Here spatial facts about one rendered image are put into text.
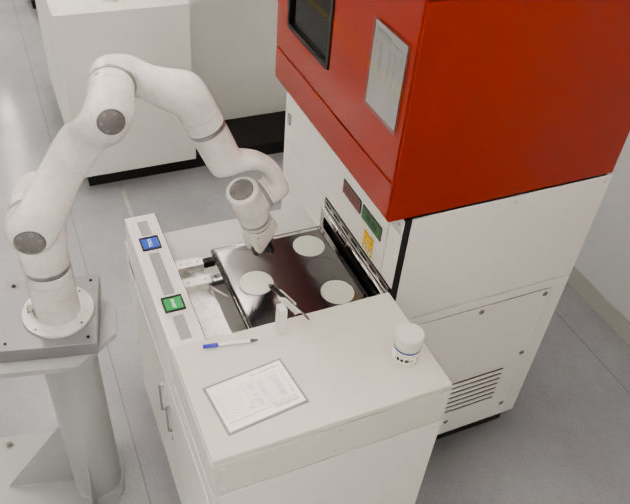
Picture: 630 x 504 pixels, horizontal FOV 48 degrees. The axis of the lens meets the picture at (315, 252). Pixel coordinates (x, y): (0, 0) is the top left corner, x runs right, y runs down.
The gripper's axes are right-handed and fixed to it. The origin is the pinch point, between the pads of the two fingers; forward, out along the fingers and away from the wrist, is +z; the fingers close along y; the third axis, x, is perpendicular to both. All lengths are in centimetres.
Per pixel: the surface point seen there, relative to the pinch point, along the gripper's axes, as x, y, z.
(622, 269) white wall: 94, -105, 127
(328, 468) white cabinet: 45, 45, 5
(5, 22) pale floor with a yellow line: -359, -133, 172
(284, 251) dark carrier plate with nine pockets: -1.1, -5.8, 14.0
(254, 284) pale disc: -0.3, 9.9, 6.6
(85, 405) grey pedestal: -33, 63, 22
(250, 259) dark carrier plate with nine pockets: -7.5, 2.4, 10.2
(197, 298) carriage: -11.5, 22.1, 3.2
